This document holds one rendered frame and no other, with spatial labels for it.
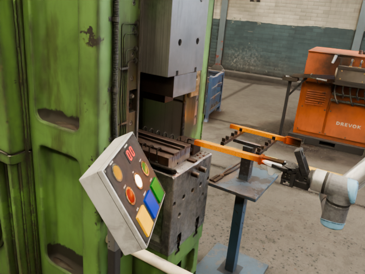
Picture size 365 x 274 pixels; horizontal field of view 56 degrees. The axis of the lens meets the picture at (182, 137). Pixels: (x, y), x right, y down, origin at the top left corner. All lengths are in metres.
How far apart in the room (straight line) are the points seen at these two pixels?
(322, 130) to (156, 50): 3.92
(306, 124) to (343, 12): 4.35
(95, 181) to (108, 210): 0.09
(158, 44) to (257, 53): 7.90
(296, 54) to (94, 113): 7.98
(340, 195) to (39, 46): 1.36
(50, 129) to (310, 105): 3.99
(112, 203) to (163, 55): 0.69
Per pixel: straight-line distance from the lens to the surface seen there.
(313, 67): 5.00
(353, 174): 1.60
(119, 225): 1.07
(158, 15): 1.47
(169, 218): 1.70
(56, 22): 1.58
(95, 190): 1.03
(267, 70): 9.28
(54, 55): 1.60
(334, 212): 1.50
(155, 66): 1.49
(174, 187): 1.62
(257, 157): 1.53
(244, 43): 9.39
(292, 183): 1.50
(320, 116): 5.08
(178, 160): 1.71
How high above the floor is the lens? 1.64
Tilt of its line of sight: 20 degrees down
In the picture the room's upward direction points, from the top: 5 degrees clockwise
